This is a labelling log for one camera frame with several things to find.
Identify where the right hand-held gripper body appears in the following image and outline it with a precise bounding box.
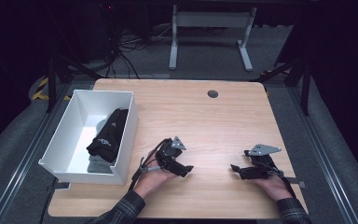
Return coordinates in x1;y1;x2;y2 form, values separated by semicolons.
243;143;282;180

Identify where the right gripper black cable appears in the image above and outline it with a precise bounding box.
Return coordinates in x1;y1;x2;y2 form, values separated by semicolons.
268;154;297;199

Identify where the grey metal floor rail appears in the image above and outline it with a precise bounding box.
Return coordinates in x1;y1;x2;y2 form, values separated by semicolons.
287;87;358;224
0;83;73;224

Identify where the white metal table frame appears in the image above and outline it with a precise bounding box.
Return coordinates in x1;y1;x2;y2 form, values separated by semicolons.
168;4;258;72

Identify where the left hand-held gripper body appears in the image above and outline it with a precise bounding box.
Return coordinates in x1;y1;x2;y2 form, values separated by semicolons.
155;135;187;171

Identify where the yellow black hazard tape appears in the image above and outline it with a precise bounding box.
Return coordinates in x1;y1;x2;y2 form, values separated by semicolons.
31;77;73;102

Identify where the bundle of black floor cables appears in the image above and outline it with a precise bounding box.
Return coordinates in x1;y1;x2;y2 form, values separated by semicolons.
103;18;175;79

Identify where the person's left hand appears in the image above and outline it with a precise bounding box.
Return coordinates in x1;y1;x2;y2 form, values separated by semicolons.
132;151;178;201

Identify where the black tripod stand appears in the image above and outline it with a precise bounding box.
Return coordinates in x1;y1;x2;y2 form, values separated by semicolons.
250;55;312;117
45;52;104;114

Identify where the person's right hand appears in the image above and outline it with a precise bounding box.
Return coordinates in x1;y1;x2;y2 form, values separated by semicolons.
253;174;294;202

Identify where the white box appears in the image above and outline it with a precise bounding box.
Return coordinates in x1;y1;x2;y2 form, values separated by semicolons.
38;89;139;186

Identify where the grey metal table bracket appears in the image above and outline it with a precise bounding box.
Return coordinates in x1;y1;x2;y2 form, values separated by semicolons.
284;176;308;189
54;181;72;190

